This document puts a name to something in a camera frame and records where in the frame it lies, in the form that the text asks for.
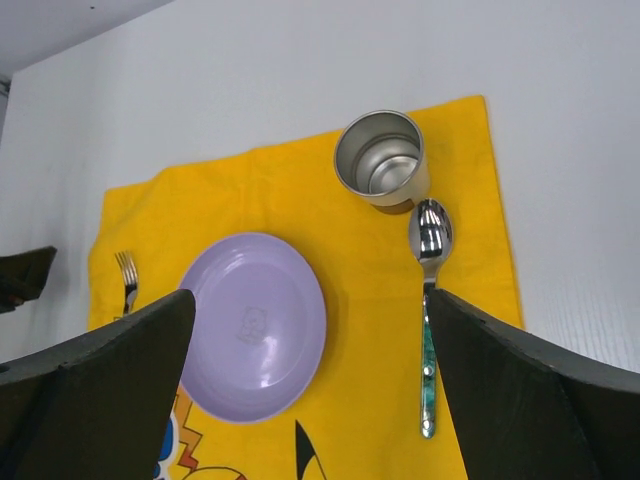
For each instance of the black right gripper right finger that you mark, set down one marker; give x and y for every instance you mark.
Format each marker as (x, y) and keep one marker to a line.
(525, 408)

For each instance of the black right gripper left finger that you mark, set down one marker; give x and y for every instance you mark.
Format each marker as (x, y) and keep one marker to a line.
(97, 406)

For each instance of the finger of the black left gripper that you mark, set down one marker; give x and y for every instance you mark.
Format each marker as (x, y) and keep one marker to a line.
(24, 276)

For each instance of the fork with teal handle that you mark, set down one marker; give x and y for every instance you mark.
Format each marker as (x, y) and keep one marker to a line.
(130, 278)

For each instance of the yellow cartoon print cloth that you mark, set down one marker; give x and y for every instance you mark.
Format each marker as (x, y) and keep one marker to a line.
(359, 417)

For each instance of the purple plastic plate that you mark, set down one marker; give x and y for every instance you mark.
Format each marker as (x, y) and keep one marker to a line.
(260, 328)

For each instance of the spoon with teal handle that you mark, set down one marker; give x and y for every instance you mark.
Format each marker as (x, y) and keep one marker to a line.
(431, 241)

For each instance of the metal cup with brown base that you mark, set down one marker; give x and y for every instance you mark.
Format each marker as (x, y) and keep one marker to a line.
(381, 158)

